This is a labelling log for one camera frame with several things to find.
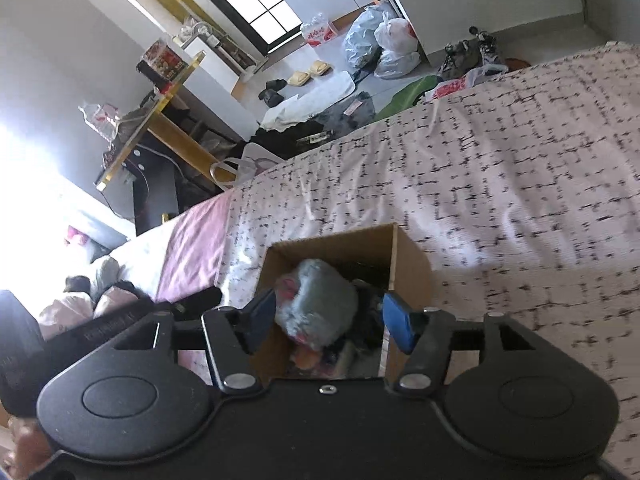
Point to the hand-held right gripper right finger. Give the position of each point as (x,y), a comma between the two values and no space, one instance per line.
(397,322)

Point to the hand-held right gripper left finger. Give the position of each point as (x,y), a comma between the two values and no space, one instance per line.
(262,317)

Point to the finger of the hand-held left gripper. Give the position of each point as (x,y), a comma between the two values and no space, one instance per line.
(197,302)

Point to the black lace garment with tag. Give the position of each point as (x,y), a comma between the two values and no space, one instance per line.
(369,322)

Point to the brown cardboard box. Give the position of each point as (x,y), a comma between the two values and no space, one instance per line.
(412,265)

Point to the person's left hand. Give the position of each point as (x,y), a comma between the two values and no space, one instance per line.
(30,442)

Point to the pink bed sheet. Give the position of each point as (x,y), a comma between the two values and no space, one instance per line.
(195,245)

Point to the black desk panel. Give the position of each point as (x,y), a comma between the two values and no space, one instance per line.
(150,195)

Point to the white tote bag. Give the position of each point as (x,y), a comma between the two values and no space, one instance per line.
(245,167)

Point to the black clothes pile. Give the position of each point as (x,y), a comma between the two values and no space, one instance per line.
(285,135)

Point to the clear plastic bag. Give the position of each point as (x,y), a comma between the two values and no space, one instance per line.
(100,120)

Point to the black slipper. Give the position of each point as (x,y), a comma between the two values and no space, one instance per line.
(276,85)
(270,97)

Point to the white floor mat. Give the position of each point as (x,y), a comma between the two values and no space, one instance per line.
(310,102)

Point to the low white cabinet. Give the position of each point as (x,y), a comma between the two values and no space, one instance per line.
(215,80)

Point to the green cloth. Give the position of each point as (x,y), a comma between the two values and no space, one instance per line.
(405,97)

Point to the yellow slipper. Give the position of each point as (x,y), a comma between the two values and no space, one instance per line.
(320,68)
(298,79)

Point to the red printed plastic bag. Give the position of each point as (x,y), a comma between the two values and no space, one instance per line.
(452,87)

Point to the red printed box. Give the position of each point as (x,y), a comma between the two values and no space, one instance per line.
(162,62)

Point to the white desk fan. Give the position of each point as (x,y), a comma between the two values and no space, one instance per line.
(195,34)

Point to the grey sneakers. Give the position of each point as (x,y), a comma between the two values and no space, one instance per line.
(470,60)

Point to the white plastic bag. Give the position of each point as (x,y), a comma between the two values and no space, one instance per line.
(397,47)

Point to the silver plastic bag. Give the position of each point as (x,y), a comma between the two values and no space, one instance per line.
(365,37)

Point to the red and white bag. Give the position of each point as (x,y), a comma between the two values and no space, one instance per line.
(317,32)

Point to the black-framed window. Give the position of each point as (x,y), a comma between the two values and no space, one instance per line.
(260,0)

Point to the glass desk with gold frame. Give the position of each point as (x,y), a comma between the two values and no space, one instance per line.
(165,125)

